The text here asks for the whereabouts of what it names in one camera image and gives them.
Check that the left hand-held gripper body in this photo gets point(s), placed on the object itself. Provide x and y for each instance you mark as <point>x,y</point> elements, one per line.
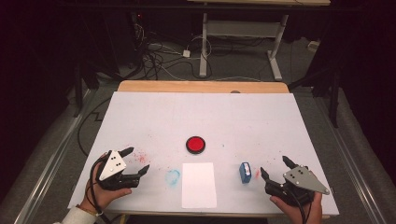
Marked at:
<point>112,166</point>

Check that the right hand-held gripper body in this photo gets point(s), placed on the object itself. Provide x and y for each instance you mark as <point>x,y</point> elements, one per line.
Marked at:
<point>303,180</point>

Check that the blue stamp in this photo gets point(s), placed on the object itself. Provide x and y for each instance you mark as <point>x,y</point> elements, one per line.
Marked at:
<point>245,172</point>

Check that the person's left hand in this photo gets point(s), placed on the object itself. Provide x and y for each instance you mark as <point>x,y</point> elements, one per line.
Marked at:
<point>104,196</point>

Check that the person's right hand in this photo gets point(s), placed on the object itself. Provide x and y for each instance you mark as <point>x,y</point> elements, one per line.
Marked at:
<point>295,214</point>

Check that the red round ink pad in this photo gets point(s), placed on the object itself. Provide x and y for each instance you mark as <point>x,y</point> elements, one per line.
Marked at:
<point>195,145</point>

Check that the white paper sheet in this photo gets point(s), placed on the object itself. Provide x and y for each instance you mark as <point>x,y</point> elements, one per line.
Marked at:
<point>199,186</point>

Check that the black metal stand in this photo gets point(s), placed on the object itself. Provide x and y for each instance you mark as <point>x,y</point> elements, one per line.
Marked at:
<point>77,90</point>
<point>334,99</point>

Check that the white board table cover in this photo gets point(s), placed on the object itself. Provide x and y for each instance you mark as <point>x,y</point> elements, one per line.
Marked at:
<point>199,115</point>

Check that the white power adapter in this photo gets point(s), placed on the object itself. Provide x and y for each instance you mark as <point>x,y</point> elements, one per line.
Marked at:
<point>186,53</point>

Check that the white power strip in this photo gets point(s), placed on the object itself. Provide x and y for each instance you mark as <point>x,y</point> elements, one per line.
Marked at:
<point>313,46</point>

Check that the metal floor rail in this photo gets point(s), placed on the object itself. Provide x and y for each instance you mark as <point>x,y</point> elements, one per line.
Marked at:
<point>351,174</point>
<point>46,174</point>

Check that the white desk frame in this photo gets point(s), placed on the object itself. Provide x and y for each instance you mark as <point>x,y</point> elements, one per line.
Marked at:
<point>243,28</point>

